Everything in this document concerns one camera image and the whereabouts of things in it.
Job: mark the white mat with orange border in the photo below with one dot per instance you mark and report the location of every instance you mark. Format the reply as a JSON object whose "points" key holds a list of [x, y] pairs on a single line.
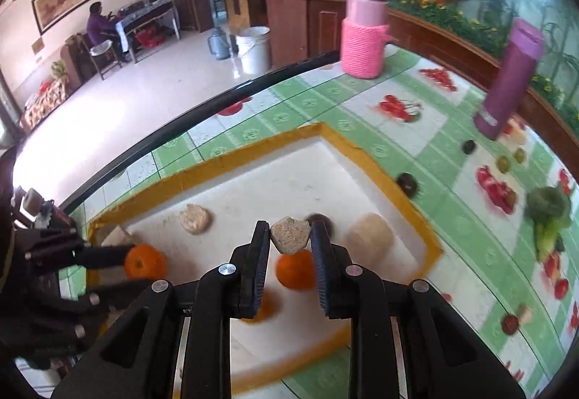
{"points": [[294, 172]]}

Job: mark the brown wooden cabinet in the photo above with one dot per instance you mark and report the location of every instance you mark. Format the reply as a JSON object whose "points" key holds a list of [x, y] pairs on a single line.
{"points": [[289, 23]]}

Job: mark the tan pentagonal fruit piece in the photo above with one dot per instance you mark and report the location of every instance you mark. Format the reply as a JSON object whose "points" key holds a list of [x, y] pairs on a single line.
{"points": [[289, 236]]}

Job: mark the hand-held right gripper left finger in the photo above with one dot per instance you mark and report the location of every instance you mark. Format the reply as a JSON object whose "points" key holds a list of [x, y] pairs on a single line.
{"points": [[258, 272]]}

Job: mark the tan wedge fruit piece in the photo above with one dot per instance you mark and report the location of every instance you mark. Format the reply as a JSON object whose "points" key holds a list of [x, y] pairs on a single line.
{"points": [[115, 238]]}

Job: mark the green broccoli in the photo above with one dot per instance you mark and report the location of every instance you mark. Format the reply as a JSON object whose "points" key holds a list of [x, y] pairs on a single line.
{"points": [[547, 202]]}

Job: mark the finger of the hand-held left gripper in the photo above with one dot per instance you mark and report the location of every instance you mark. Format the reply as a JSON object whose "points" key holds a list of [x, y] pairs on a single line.
{"points": [[99, 256], [117, 295]]}

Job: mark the light green leafy vegetable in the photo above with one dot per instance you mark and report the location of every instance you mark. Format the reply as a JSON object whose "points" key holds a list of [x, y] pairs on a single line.
{"points": [[548, 240]]}

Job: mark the patterned cloth bench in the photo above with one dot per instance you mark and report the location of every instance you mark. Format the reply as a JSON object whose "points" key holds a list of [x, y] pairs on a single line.
{"points": [[43, 102]]}

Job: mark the grey metal kettle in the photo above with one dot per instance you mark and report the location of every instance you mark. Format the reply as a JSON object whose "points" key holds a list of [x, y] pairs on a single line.
{"points": [[219, 46]]}

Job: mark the red bag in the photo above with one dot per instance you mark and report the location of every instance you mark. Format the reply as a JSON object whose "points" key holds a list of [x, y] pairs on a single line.
{"points": [[149, 39]]}

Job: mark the small dark round fruit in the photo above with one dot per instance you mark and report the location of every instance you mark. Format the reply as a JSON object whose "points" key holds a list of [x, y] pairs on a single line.
{"points": [[469, 147]]}

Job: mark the white plastic bucket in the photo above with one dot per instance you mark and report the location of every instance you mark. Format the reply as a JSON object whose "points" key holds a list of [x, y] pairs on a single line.
{"points": [[253, 53]]}

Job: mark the green checkered fruit-print tablecloth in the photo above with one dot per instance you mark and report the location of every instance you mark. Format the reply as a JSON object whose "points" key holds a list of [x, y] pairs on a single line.
{"points": [[316, 109]]}

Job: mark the red and black tool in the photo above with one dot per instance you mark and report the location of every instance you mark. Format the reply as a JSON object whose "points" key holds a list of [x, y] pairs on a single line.
{"points": [[61, 218]]}

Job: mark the tan buffing wheel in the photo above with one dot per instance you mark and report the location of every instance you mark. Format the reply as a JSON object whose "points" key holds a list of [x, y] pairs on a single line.
{"points": [[32, 201]]}

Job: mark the dark brown round fruit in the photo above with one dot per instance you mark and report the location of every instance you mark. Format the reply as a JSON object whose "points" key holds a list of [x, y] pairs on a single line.
{"points": [[407, 184], [329, 224]]}

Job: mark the table with grey cloth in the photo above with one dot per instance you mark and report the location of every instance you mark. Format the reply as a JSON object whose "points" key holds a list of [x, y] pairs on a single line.
{"points": [[144, 12]]}

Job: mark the purple thermos bottle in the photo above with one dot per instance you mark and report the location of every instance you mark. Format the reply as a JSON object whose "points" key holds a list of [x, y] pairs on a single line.
{"points": [[509, 82]]}

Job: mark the small tan fruit piece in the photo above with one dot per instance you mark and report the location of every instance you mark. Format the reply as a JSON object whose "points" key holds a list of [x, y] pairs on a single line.
{"points": [[525, 313]]}

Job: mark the orange tangerine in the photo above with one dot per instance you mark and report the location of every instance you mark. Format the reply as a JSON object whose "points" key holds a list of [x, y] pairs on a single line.
{"points": [[296, 272], [145, 263]]}

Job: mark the tan round fruit slice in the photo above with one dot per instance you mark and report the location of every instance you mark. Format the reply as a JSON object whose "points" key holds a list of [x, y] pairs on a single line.
{"points": [[195, 219]]}

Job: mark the glass jar with pink sleeve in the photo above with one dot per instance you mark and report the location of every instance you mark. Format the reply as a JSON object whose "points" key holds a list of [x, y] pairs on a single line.
{"points": [[362, 48]]}

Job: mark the small green round fruit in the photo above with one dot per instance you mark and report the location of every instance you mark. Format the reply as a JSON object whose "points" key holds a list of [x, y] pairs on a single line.
{"points": [[520, 154], [503, 163]]}

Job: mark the tan cylindrical fruit model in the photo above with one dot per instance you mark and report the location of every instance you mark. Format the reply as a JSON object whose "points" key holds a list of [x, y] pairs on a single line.
{"points": [[371, 236]]}

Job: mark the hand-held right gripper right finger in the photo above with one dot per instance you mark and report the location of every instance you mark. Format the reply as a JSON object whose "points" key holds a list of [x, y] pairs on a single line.
{"points": [[319, 277]]}

